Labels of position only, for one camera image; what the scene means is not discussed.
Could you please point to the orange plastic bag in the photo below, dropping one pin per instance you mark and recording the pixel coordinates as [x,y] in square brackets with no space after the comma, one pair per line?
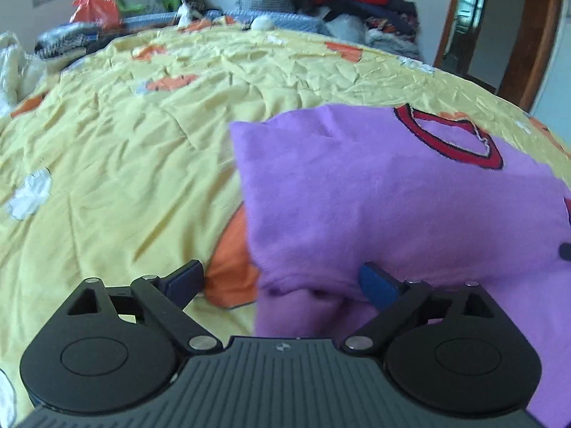
[96,9]

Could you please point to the white crumpled cloth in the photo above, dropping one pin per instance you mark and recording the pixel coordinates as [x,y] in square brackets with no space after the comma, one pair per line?
[15,69]

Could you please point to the yellow printed bedspread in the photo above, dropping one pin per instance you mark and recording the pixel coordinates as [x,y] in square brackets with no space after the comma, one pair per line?
[125,151]

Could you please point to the dark folded cloth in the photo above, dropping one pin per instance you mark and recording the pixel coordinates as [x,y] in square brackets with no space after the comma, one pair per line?
[67,40]

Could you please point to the purple sweater with red collar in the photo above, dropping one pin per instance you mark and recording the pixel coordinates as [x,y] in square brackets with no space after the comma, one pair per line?
[379,187]

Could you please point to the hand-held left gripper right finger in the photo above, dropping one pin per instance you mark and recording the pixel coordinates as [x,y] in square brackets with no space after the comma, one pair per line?
[379,286]

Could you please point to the white fluffy ball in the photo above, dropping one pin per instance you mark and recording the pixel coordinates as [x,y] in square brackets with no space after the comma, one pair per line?
[263,22]

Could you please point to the pile of folded clothes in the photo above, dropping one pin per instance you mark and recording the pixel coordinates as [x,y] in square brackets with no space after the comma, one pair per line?
[361,4]

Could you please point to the wooden door frame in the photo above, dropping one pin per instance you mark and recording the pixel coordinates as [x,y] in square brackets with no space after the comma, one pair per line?
[531,40]

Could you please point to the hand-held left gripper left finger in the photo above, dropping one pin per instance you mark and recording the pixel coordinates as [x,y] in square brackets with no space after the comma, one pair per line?
[185,280]

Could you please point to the green toy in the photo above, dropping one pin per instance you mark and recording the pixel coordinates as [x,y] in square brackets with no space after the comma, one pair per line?
[176,2]

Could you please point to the blue-grey knitted blanket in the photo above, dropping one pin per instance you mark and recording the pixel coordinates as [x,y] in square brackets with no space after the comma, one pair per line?
[294,21]

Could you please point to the white wardrobe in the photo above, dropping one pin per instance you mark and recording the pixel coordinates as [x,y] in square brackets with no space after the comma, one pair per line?
[553,80]

